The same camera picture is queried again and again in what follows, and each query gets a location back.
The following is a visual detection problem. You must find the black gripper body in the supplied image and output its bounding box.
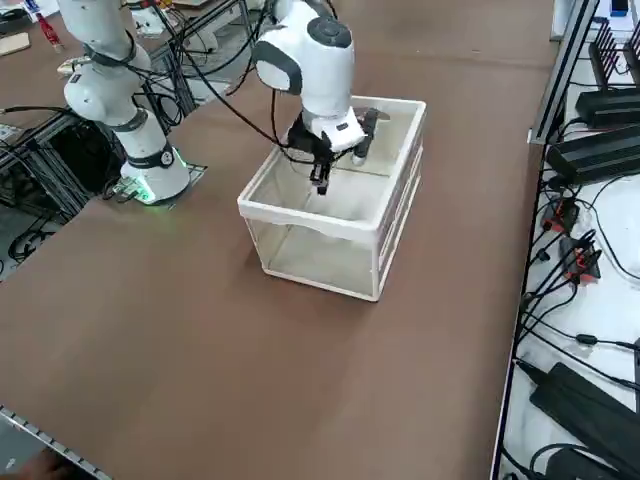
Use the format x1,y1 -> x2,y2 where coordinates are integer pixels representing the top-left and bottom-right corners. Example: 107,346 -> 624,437
287,117 -> 332,169

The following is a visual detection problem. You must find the white folding storage box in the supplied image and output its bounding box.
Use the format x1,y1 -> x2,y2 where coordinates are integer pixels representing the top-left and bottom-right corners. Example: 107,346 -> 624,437
236,95 -> 428,304

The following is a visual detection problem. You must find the red and black connector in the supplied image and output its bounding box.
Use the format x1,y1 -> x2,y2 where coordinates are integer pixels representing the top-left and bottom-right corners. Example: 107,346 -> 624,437
559,234 -> 604,286
542,197 -> 581,234

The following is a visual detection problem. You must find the small packet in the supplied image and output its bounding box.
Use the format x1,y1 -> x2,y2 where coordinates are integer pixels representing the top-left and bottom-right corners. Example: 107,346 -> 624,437
56,55 -> 96,77

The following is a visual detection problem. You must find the ribbed black power adapter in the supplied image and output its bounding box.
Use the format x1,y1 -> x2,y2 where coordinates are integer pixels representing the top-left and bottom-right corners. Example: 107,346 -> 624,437
544,124 -> 640,186

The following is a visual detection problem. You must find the red tool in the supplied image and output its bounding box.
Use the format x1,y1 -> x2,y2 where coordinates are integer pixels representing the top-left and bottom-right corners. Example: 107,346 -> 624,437
35,12 -> 64,54

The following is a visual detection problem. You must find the flat black power adapter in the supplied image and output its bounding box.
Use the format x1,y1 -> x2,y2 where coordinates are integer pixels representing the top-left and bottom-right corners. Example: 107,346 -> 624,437
574,84 -> 640,129

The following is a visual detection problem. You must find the black antenna device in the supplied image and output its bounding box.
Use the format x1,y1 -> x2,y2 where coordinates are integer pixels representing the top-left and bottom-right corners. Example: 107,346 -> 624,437
587,18 -> 640,92

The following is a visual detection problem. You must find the beige block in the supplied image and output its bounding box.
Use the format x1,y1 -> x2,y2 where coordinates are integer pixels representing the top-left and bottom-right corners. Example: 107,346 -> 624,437
0,32 -> 31,57

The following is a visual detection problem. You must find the black power brick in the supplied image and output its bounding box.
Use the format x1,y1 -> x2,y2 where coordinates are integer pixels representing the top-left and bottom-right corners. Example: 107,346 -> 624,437
529,362 -> 640,464
547,447 -> 626,480

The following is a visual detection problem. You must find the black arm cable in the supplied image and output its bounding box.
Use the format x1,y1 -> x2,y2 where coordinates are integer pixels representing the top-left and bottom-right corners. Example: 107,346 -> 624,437
134,0 -> 321,161

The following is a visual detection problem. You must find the black metal frame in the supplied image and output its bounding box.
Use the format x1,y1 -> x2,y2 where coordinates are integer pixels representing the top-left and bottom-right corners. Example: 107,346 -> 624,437
0,74 -> 201,226

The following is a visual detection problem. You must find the aluminium profile post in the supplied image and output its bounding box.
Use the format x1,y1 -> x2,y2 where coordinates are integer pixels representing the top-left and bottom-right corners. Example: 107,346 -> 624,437
529,0 -> 601,146

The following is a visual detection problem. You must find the aluminium rail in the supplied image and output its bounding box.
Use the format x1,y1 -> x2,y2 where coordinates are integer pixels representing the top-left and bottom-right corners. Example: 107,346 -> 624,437
0,402 -> 109,480

